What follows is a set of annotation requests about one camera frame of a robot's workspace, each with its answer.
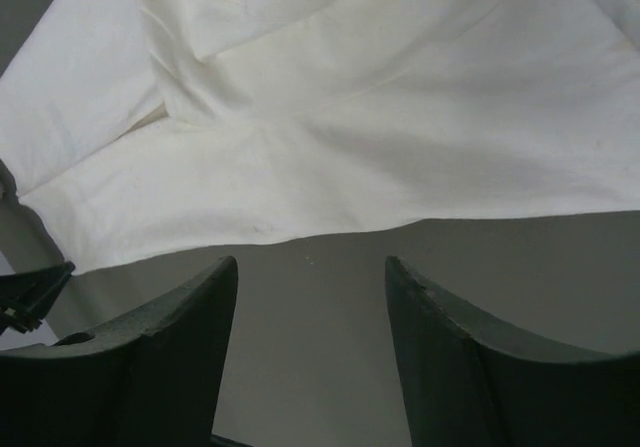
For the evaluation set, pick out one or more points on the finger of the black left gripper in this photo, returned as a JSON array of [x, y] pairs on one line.
[[27, 298]]

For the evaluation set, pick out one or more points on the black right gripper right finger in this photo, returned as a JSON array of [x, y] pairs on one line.
[[469, 378]]

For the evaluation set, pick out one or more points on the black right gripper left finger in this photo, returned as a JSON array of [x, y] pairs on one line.
[[149, 377]]

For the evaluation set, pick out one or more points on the white t shirt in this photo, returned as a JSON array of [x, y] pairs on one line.
[[137, 128]]

